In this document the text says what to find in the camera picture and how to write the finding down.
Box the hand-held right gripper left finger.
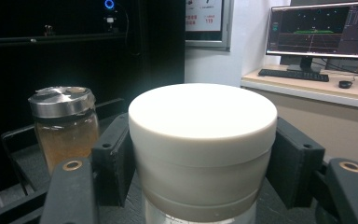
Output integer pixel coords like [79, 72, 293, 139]
[39, 111, 137, 224]

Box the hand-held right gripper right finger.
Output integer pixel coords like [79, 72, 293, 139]
[265, 116, 358, 224]

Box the framed wall poster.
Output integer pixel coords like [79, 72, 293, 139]
[185, 0, 235, 51]

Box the wooden desk with white edge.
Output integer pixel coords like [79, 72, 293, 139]
[241, 63, 358, 111]

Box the device with blue ring light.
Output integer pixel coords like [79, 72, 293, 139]
[103, 0, 120, 34]

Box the white jar with white lid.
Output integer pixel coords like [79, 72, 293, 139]
[128, 82, 279, 224]

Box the black keyboard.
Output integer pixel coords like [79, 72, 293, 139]
[257, 68, 330, 83]

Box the glass jar with metal lid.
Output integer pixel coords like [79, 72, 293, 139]
[27, 86, 101, 176]

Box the computer monitor with dark screen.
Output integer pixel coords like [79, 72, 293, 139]
[265, 0, 358, 73]

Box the black two-tier shelf rack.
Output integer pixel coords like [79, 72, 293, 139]
[0, 98, 334, 224]

